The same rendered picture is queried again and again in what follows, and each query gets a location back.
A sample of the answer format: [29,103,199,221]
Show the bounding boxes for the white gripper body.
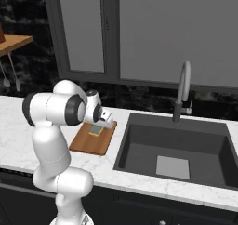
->
[99,112,115,130]

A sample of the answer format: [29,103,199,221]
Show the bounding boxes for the green and yellow sponge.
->
[88,125,104,137]

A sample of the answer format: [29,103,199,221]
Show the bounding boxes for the wooden cutting board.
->
[68,120,118,157]

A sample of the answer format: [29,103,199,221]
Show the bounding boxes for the dark grey sink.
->
[112,112,238,192]

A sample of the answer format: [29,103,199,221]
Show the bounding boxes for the grey tap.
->
[172,60,193,124]

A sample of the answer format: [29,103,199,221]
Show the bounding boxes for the grey framed window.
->
[42,0,238,96]

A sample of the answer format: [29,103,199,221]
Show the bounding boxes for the black base cupboards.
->
[0,167,238,225]

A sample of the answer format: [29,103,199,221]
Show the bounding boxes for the hanging grey spatula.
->
[7,51,21,93]

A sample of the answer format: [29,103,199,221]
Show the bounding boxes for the hanging grey spoon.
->
[0,60,12,89]

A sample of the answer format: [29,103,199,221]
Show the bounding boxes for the wooden shelf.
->
[0,34,34,58]

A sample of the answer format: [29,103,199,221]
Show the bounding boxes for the dark red jar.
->
[0,21,7,45]

